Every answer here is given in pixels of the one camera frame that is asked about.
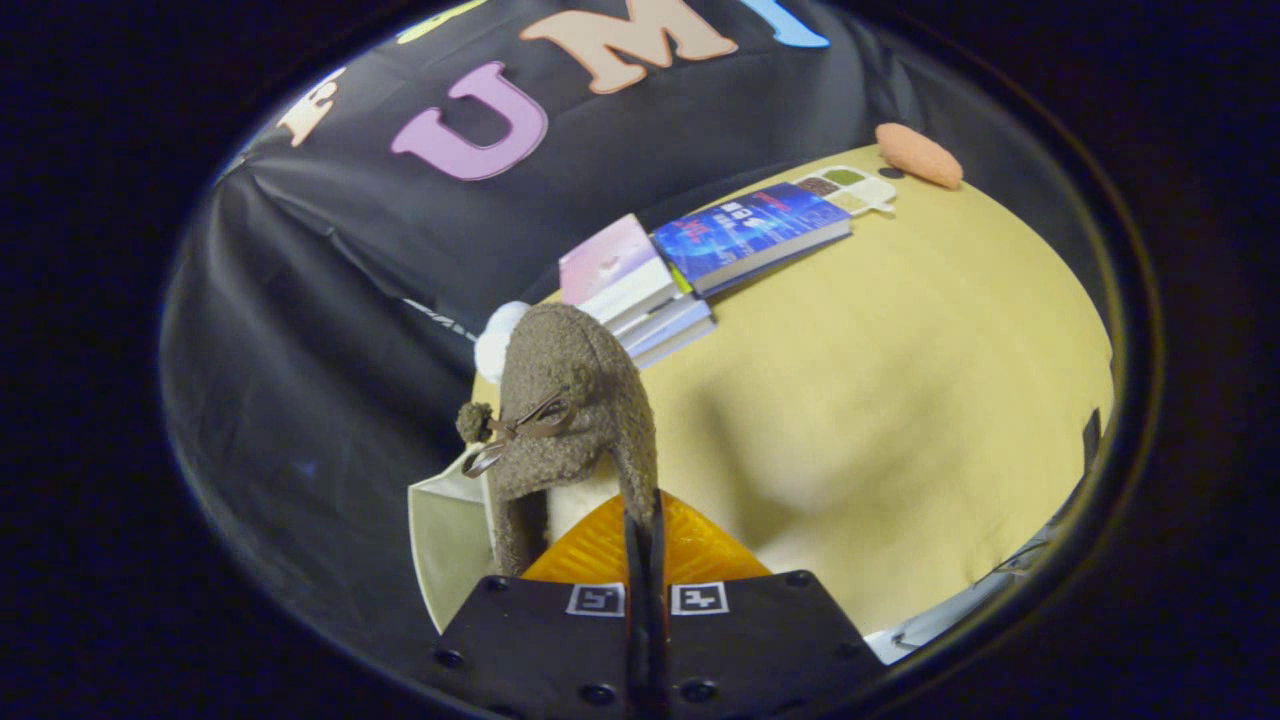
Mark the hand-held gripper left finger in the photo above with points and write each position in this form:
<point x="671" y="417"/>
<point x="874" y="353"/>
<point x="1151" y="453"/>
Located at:
<point x="540" y="640"/>

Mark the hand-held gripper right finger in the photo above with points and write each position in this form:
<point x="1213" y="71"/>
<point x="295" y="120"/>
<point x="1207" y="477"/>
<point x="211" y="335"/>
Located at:
<point x="760" y="640"/>

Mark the beige fabric storage box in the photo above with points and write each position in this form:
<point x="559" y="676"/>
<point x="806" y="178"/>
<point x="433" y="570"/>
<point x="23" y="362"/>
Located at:
<point x="450" y="540"/>

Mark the brown fuzzy shoe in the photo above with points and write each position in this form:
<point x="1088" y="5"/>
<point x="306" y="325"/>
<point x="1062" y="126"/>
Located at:
<point x="570" y="370"/>

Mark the white plush toy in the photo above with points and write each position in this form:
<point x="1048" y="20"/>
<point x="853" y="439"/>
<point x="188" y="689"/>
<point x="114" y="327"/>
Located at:
<point x="495" y="335"/>

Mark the lavender book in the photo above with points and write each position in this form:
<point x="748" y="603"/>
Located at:
<point x="680" y="338"/>

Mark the white book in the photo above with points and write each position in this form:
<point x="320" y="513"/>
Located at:
<point x="665" y="318"/>

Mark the pink cover book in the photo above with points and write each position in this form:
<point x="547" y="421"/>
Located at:
<point x="610" y="260"/>

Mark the black backdrop cloth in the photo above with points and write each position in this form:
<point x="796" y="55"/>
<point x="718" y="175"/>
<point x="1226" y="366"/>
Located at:
<point x="330" y="300"/>

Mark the blue cover book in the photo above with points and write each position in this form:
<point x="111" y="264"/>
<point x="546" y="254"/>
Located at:
<point x="750" y="225"/>

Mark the white compartment tray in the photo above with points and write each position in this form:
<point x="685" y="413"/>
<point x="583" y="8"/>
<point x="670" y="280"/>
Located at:
<point x="860" y="188"/>

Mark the orange plush pouch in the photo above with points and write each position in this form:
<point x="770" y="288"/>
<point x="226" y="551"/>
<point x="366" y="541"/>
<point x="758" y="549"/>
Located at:
<point x="918" y="155"/>

